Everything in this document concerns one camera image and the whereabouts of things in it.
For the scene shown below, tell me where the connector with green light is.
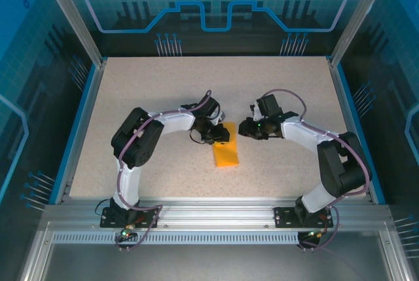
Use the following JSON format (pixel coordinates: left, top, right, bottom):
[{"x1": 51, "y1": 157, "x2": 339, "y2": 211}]
[
  {"x1": 306, "y1": 228, "x2": 328, "y2": 240},
  {"x1": 119, "y1": 225, "x2": 137, "y2": 239}
]

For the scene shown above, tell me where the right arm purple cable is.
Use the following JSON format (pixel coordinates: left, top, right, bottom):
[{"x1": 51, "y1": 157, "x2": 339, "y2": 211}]
[{"x1": 263, "y1": 88, "x2": 374, "y2": 252}]

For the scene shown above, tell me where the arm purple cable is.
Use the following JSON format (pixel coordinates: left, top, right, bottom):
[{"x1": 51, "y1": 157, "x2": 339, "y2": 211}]
[
  {"x1": 114, "y1": 89, "x2": 213, "y2": 252},
  {"x1": 263, "y1": 88, "x2": 374, "y2": 252}
]

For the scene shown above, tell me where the aluminium cross rail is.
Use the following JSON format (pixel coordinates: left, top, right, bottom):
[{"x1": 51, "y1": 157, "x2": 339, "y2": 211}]
[{"x1": 42, "y1": 195, "x2": 393, "y2": 229}]

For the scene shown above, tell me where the aluminium side rail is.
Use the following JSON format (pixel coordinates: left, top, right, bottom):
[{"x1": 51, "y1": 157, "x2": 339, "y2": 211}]
[
  {"x1": 62, "y1": 60, "x2": 109, "y2": 205},
  {"x1": 328, "y1": 60, "x2": 374, "y2": 205}
]

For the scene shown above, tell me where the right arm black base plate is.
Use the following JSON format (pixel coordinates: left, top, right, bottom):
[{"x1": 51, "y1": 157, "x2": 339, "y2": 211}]
[{"x1": 274, "y1": 206, "x2": 331, "y2": 229}]

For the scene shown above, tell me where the slotted grey cable duct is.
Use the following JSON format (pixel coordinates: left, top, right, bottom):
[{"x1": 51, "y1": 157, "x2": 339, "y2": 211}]
[{"x1": 51, "y1": 232, "x2": 304, "y2": 245}]

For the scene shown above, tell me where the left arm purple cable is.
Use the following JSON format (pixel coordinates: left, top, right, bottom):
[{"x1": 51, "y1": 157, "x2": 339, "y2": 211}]
[{"x1": 114, "y1": 89, "x2": 213, "y2": 252}]

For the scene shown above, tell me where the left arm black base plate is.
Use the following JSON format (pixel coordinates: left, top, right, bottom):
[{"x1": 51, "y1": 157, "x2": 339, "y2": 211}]
[{"x1": 100, "y1": 207, "x2": 161, "y2": 229}]

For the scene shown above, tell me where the thin black wire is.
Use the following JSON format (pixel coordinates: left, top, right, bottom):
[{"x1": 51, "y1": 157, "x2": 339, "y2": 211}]
[{"x1": 94, "y1": 198, "x2": 114, "y2": 217}]

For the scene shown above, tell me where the aluminium corner post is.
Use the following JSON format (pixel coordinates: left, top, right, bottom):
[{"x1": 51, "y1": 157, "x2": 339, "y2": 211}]
[
  {"x1": 35, "y1": 0, "x2": 108, "y2": 69},
  {"x1": 328, "y1": 0, "x2": 395, "y2": 68}
]

